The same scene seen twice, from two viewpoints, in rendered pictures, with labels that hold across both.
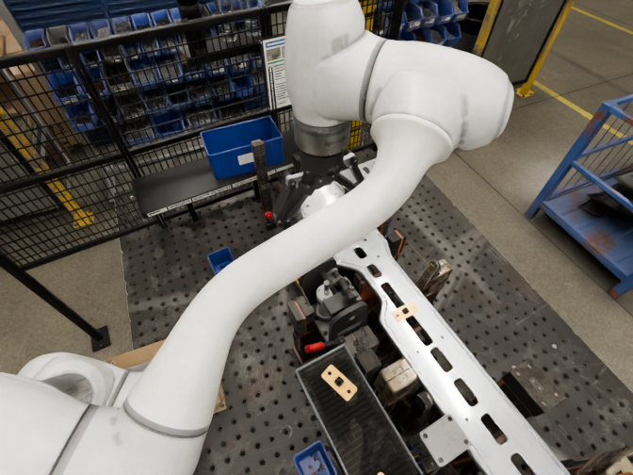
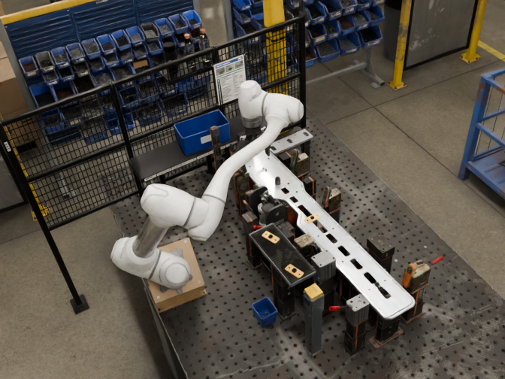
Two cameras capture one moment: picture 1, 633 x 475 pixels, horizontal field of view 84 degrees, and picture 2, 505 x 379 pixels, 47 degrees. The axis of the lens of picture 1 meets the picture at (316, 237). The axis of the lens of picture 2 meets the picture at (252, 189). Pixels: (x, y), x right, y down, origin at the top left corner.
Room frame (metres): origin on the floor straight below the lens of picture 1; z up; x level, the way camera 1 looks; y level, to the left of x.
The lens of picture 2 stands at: (-1.65, -0.04, 3.23)
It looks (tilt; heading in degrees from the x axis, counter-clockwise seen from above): 43 degrees down; 2
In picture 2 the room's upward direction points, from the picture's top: 5 degrees counter-clockwise
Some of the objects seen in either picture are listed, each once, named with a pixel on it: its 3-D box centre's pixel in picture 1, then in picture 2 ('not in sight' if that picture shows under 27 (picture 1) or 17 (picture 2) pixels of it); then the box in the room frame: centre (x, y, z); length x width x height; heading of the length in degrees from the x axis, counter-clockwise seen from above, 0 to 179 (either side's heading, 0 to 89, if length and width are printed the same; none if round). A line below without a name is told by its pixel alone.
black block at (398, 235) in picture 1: (390, 256); (309, 197); (0.82, -0.30, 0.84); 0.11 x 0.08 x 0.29; 118
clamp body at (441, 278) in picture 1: (426, 293); (331, 215); (0.63, -0.41, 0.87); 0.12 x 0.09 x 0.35; 118
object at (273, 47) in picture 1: (288, 71); (230, 79); (1.44, 0.12, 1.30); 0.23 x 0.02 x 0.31; 118
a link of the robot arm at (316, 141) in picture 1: (322, 127); (252, 118); (0.48, -0.01, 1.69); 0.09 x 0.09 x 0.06
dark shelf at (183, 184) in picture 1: (242, 164); (201, 144); (1.19, 0.32, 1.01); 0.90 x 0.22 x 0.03; 118
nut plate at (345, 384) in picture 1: (339, 382); (270, 236); (0.24, -0.05, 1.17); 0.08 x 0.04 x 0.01; 47
